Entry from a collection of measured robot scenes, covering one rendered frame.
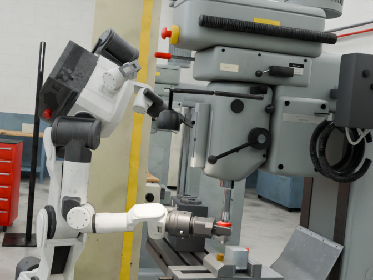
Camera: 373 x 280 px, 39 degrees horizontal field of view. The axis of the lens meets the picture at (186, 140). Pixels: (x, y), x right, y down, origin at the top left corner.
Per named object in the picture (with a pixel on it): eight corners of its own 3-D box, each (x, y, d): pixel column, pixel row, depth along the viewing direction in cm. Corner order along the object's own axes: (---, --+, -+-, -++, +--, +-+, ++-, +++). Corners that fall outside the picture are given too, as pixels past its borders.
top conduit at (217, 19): (201, 25, 155) (202, 13, 155) (197, 27, 159) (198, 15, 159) (337, 44, 167) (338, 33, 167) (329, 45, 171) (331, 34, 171)
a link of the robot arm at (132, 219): (165, 215, 177) (125, 218, 177) (166, 233, 183) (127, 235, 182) (165, 201, 182) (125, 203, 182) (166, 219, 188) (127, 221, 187)
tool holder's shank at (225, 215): (220, 222, 178) (223, 189, 177) (220, 220, 181) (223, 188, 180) (229, 223, 178) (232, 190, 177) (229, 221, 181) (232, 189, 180)
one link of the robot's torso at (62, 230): (35, 237, 224) (41, 126, 225) (75, 235, 233) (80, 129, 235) (47, 243, 211) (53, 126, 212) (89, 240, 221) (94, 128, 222)
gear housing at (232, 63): (212, 77, 162) (216, 44, 161) (190, 79, 185) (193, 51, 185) (311, 88, 171) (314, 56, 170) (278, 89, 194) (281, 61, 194)
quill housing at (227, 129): (212, 180, 166) (221, 78, 164) (193, 172, 186) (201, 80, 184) (267, 184, 171) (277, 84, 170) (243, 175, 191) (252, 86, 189)
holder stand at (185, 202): (174, 251, 210) (179, 201, 209) (166, 237, 232) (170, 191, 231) (204, 252, 212) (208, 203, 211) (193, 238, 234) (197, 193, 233)
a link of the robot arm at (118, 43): (89, 56, 209) (110, 44, 199) (96, 40, 213) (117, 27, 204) (111, 74, 215) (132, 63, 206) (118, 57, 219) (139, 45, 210)
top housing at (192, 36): (186, 40, 158) (191, -15, 157) (166, 48, 183) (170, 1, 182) (327, 58, 171) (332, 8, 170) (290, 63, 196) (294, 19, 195)
